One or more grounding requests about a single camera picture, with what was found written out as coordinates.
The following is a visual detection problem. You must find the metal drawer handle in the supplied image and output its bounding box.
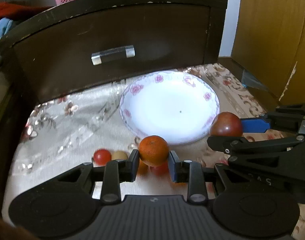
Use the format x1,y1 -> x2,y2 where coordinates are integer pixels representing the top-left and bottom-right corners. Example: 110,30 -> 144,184
91,45 -> 136,66

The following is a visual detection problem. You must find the floral beige tablecloth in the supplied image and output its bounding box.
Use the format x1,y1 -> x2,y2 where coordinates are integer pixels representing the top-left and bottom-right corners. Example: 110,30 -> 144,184
2,63 -> 305,239

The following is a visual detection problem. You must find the red blanket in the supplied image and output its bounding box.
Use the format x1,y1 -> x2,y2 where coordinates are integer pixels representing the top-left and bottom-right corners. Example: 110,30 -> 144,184
0,2 -> 50,22

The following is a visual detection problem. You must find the red oval tomato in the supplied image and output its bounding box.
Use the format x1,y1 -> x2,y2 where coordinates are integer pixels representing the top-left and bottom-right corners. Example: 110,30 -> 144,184
150,162 -> 169,176

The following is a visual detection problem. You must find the small red cherry tomato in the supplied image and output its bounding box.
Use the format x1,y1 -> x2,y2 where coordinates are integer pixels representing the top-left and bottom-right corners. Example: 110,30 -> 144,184
92,148 -> 112,166

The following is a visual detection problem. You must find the pale yellow-green small fruit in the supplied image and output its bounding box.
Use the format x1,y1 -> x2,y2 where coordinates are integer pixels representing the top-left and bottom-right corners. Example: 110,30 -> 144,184
111,151 -> 128,160

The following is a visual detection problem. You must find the blue cloth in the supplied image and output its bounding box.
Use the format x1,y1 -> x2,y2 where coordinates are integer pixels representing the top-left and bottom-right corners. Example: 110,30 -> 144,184
0,18 -> 16,38

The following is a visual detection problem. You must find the white floral plate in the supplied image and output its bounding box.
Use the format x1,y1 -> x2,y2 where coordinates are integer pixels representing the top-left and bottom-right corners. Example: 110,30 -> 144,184
119,71 -> 220,145

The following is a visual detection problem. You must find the wooden wardrobe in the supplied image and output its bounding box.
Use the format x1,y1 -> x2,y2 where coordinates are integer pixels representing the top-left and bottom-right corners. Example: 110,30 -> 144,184
232,0 -> 305,105

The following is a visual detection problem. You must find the orange tangerine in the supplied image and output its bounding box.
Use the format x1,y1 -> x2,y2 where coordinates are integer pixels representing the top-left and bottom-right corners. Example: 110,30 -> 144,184
138,135 -> 170,167

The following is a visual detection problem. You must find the dark wooden nightstand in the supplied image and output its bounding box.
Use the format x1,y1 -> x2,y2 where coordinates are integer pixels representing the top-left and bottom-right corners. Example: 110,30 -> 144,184
0,0 -> 228,102

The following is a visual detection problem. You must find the dark red tomato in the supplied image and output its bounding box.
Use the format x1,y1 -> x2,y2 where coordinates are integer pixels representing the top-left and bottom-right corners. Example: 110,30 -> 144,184
209,112 -> 243,137

